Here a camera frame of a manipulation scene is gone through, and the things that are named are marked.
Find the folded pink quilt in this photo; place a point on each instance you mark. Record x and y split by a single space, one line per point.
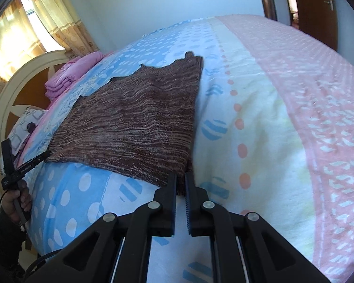
69 73

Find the cream wooden headboard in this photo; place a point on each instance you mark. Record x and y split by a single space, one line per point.
26 88

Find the left hand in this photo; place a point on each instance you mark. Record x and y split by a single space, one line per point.
22 197

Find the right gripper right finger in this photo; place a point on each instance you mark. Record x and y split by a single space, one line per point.
244 248

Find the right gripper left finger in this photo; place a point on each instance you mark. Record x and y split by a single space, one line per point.
114 248

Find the dark left forearm sleeve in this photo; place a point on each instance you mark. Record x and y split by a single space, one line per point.
11 240

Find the blue polka dot bedsheet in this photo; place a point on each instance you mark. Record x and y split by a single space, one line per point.
274 135

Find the brown knit sweater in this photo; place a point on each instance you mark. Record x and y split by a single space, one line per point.
140 126

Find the silver door handle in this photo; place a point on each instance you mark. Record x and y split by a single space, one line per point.
330 4

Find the brown wooden door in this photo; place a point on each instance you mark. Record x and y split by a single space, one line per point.
317 20

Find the patterned pillow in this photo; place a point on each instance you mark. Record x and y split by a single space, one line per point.
23 128

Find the yellow patterned curtain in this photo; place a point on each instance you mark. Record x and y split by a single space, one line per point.
18 40

